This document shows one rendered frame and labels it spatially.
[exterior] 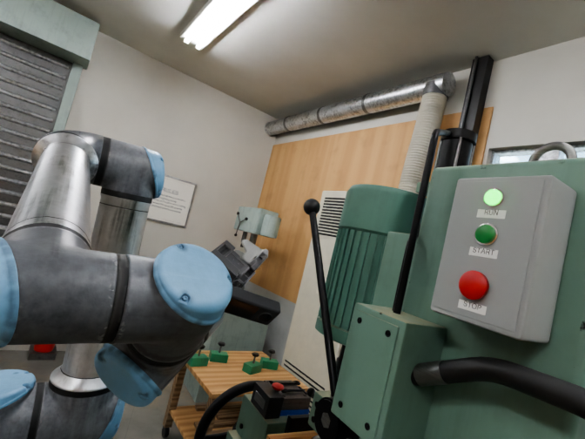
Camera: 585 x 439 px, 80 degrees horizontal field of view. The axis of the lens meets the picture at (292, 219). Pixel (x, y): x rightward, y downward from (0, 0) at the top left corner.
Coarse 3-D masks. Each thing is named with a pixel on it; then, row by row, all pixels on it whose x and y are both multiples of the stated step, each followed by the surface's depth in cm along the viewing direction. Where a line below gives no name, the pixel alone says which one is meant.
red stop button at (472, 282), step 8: (472, 272) 36; (480, 272) 36; (464, 280) 36; (472, 280) 36; (480, 280) 35; (464, 288) 36; (472, 288) 35; (480, 288) 35; (472, 296) 35; (480, 296) 35
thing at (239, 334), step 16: (240, 208) 319; (256, 208) 293; (240, 224) 311; (256, 224) 286; (272, 224) 277; (256, 240) 303; (224, 320) 273; (240, 320) 281; (224, 336) 274; (240, 336) 282; (256, 336) 289; (192, 384) 277; (240, 400) 286
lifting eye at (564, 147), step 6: (546, 144) 50; (552, 144) 49; (558, 144) 48; (564, 144) 48; (540, 150) 50; (546, 150) 50; (552, 150) 49; (558, 150) 48; (564, 150) 47; (570, 150) 47; (534, 156) 50; (540, 156) 50; (570, 156) 47; (576, 156) 46
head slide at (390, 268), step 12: (396, 240) 60; (384, 252) 61; (396, 252) 59; (384, 264) 61; (396, 264) 58; (384, 276) 60; (396, 276) 58; (408, 276) 56; (384, 288) 59; (396, 288) 57; (384, 300) 59
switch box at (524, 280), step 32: (480, 192) 38; (512, 192) 35; (544, 192) 33; (448, 224) 41; (480, 224) 38; (512, 224) 35; (544, 224) 33; (448, 256) 40; (480, 256) 37; (512, 256) 34; (544, 256) 33; (448, 288) 39; (512, 288) 33; (544, 288) 33; (480, 320) 35; (512, 320) 33; (544, 320) 34
